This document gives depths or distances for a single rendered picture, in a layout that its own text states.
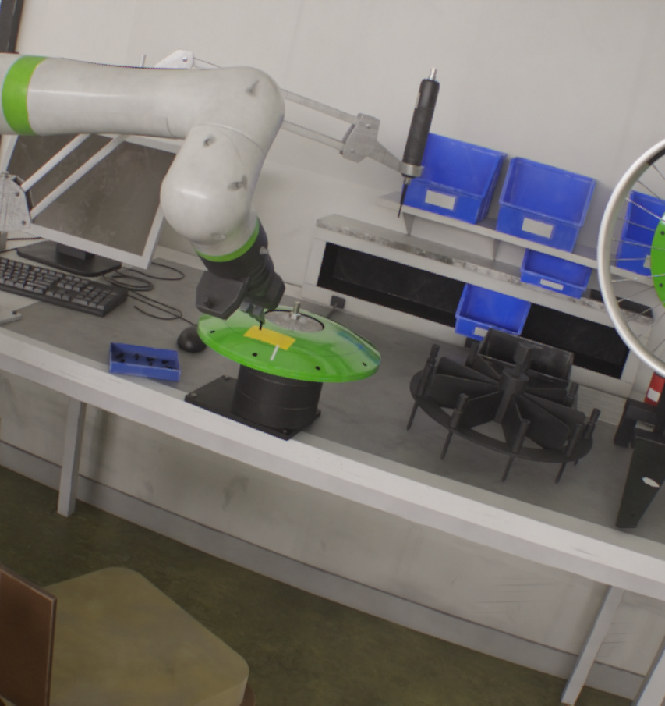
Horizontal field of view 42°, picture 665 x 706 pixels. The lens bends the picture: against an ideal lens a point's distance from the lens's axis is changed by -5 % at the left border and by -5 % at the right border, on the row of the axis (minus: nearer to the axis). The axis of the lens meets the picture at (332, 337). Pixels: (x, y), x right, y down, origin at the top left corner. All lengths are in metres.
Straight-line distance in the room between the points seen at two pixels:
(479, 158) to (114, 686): 1.54
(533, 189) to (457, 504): 1.04
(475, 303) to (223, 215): 1.37
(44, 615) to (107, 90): 0.66
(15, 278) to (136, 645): 0.91
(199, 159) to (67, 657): 0.77
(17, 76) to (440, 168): 1.30
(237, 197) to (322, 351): 0.45
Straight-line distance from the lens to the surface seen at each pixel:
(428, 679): 2.57
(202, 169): 1.04
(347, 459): 1.48
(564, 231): 2.09
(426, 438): 1.64
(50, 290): 1.96
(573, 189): 2.27
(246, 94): 1.10
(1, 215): 1.74
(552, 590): 2.62
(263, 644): 2.52
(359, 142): 1.69
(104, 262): 2.26
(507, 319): 2.33
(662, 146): 1.70
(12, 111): 1.29
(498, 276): 2.19
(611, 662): 2.74
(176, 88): 1.14
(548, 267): 2.30
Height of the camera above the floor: 1.53
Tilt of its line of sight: 18 degrees down
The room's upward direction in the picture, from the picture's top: 13 degrees clockwise
